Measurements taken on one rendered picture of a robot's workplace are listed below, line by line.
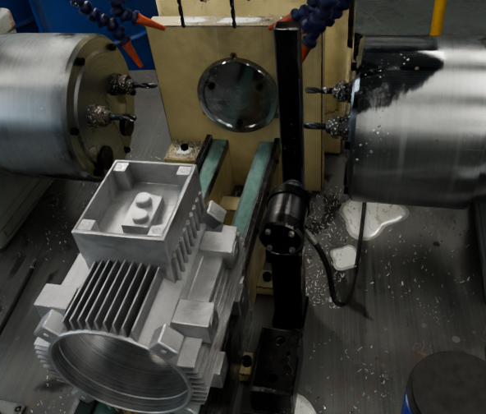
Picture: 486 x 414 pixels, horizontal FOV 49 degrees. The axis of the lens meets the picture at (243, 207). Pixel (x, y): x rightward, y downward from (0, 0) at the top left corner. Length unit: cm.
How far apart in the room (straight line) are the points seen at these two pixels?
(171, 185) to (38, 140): 32
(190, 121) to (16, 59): 32
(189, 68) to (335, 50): 27
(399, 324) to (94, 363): 46
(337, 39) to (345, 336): 53
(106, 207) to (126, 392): 22
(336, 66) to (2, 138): 60
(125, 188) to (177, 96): 40
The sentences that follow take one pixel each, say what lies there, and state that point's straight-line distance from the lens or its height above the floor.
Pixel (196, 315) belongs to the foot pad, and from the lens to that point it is 55.
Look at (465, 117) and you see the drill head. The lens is 73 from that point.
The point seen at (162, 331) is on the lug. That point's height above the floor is 109.
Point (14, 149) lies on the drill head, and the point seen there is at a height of 104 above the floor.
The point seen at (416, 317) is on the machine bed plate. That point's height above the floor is 80.
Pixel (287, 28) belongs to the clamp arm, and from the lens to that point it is 64.
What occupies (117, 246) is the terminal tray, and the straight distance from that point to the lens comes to 56.
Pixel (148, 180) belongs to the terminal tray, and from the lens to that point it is 64.
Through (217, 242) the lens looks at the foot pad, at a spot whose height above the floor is 108.
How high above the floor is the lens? 151
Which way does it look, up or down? 42 degrees down
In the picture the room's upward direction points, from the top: 7 degrees counter-clockwise
